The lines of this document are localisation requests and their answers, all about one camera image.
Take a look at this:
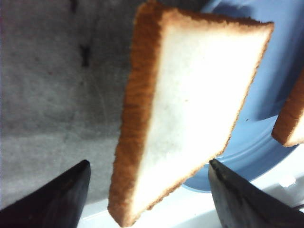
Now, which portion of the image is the blue plate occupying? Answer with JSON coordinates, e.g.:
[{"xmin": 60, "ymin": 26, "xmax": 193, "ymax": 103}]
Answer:
[{"xmin": 181, "ymin": 0, "xmax": 304, "ymax": 192}]

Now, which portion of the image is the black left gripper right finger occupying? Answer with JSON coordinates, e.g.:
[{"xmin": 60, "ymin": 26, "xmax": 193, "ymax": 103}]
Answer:
[{"xmin": 208, "ymin": 159, "xmax": 304, "ymax": 228}]

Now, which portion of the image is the white bread slice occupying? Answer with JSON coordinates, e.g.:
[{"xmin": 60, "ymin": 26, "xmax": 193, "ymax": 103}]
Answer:
[
  {"xmin": 108, "ymin": 0, "xmax": 275, "ymax": 228},
  {"xmin": 271, "ymin": 72, "xmax": 304, "ymax": 147}
]

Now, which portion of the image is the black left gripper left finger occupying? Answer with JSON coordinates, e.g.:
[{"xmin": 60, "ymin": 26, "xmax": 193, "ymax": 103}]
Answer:
[{"xmin": 0, "ymin": 160, "xmax": 91, "ymax": 228}]

